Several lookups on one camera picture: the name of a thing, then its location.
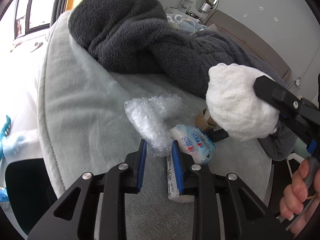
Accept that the dark grey fleece blanket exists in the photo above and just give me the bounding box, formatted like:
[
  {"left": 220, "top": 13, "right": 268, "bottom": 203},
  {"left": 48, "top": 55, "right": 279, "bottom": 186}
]
[{"left": 68, "top": 0, "right": 297, "bottom": 161}]

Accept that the window with dark frame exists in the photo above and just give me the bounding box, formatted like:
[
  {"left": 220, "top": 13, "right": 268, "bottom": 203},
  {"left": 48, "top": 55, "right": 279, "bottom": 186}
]
[{"left": 15, "top": 0, "right": 55, "bottom": 38}]

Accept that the blue dinosaur toy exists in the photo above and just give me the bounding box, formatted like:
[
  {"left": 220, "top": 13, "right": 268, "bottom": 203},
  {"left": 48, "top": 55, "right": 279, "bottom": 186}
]
[{"left": 0, "top": 115, "right": 11, "bottom": 159}]

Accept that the bubble wrap piece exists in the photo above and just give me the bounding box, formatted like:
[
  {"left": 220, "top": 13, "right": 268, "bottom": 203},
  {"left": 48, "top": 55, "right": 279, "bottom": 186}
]
[{"left": 124, "top": 94, "right": 183, "bottom": 157}]

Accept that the brown headboard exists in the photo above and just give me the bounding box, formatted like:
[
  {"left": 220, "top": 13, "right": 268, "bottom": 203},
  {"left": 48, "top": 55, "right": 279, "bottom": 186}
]
[{"left": 203, "top": 10, "right": 291, "bottom": 80}]

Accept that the black white package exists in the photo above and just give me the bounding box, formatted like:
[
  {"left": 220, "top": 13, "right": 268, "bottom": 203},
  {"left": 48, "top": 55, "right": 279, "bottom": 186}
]
[{"left": 166, "top": 154, "right": 194, "bottom": 203}]

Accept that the large white cloth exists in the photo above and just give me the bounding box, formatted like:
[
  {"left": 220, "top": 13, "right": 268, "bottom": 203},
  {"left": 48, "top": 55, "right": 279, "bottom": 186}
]
[{"left": 206, "top": 63, "right": 279, "bottom": 141}]

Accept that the black trash bin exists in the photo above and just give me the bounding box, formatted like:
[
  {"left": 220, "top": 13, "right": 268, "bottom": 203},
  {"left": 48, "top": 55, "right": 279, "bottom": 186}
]
[{"left": 5, "top": 158, "right": 57, "bottom": 235}]

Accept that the bed with grey sheet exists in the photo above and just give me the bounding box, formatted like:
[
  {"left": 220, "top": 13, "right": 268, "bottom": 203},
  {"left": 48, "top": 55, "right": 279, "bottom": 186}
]
[{"left": 37, "top": 10, "right": 273, "bottom": 240}]

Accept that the blue patterned duvet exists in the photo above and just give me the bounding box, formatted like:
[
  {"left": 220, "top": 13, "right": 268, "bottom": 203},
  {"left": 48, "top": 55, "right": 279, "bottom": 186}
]
[{"left": 167, "top": 14, "right": 210, "bottom": 34}]

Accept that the white dresser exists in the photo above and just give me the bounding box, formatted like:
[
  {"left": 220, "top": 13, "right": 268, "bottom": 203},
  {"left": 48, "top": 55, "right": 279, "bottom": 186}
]
[{"left": 170, "top": 0, "right": 201, "bottom": 17}]

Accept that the cardboard tube roll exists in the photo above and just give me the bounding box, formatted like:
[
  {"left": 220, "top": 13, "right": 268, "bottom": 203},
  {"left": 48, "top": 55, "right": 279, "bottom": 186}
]
[{"left": 195, "top": 108, "right": 217, "bottom": 132}]

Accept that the grey slipper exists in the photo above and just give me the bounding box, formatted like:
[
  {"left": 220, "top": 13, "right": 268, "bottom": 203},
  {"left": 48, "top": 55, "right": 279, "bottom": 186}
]
[{"left": 31, "top": 42, "right": 43, "bottom": 52}]

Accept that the person's right hand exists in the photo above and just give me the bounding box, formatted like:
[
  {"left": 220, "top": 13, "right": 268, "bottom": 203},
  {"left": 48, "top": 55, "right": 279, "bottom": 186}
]
[{"left": 279, "top": 159, "right": 319, "bottom": 237}]

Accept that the blue tissue packet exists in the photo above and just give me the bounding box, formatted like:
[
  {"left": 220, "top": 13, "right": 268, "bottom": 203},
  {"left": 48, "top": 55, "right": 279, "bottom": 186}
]
[{"left": 170, "top": 125, "right": 215, "bottom": 165}]

